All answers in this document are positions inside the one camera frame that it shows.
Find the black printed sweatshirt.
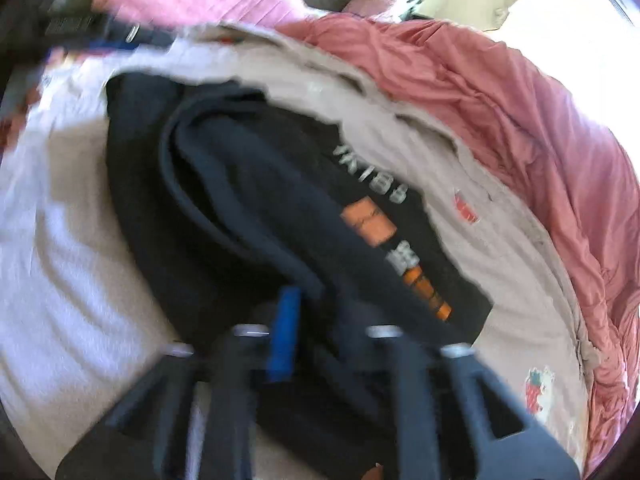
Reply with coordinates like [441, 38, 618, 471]
[104, 71, 494, 480]

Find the beige strawberry print blanket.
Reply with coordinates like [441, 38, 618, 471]
[1, 27, 592, 479]

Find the mauve small pillow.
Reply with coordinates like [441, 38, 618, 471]
[342, 0, 396, 18]

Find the salmon red duvet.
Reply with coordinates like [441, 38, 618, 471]
[281, 13, 639, 470]

